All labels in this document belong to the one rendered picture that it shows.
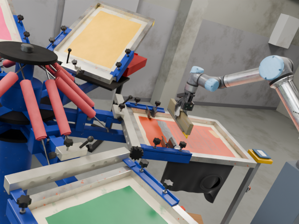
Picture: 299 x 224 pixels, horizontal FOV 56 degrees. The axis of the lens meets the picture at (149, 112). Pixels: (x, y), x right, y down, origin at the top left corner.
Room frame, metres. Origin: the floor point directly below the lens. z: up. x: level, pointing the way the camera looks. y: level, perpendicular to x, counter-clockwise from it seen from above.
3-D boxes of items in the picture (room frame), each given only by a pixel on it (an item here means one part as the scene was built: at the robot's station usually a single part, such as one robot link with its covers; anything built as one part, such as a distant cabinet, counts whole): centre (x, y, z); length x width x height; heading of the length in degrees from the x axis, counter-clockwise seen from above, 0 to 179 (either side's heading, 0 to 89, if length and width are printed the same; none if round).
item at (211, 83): (1.63, -0.29, 1.39); 0.11 x 0.11 x 0.08; 49
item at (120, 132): (1.59, 0.12, 0.89); 1.24 x 0.06 x 0.06; 111
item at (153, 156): (1.40, -0.16, 0.98); 0.30 x 0.05 x 0.07; 111
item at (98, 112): (1.54, 0.24, 1.02); 0.17 x 0.06 x 0.05; 111
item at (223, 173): (1.59, -0.40, 0.77); 0.46 x 0.09 x 0.36; 111
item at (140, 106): (1.92, 0.04, 0.98); 0.30 x 0.05 x 0.07; 111
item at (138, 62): (2.77, 0.47, 1.06); 0.61 x 0.46 x 0.12; 171
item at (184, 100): (1.68, -0.20, 1.23); 0.09 x 0.08 x 0.12; 21
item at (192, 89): (1.69, -0.20, 1.31); 0.08 x 0.08 x 0.05
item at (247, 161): (1.74, -0.29, 0.97); 0.79 x 0.58 x 0.04; 111
